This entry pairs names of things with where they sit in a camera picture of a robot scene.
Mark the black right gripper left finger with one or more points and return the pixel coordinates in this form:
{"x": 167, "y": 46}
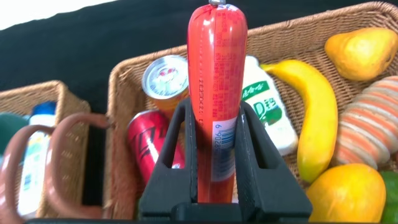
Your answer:
{"x": 168, "y": 183}

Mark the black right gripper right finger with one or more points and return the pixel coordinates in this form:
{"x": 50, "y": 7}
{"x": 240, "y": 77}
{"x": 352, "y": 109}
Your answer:
{"x": 264, "y": 186}

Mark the yellow mango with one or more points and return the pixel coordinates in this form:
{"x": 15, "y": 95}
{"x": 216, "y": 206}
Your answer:
{"x": 345, "y": 193}

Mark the orange red sausage stick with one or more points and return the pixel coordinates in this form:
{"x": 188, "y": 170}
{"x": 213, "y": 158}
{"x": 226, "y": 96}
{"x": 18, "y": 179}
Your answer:
{"x": 217, "y": 77}

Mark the red cola can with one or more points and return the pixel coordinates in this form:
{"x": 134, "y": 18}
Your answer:
{"x": 146, "y": 140}

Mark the white milk bottle green label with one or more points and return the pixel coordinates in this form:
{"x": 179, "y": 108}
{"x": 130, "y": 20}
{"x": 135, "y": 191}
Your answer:
{"x": 270, "y": 115}

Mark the yellow banana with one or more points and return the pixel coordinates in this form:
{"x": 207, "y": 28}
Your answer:
{"x": 320, "y": 118}

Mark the gold drink can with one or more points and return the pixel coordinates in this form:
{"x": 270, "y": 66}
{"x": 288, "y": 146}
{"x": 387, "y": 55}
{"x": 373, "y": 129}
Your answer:
{"x": 166, "y": 81}

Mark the striped tan bread roll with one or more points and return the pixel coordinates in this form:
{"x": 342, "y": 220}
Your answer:
{"x": 370, "y": 124}

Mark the green lime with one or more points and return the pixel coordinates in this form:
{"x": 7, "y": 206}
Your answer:
{"x": 391, "y": 199}

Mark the white bottle blue cap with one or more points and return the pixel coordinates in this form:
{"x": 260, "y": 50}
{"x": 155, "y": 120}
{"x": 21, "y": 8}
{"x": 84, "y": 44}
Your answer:
{"x": 34, "y": 168}

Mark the yellow pear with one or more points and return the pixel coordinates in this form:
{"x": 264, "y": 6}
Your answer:
{"x": 360, "y": 53}

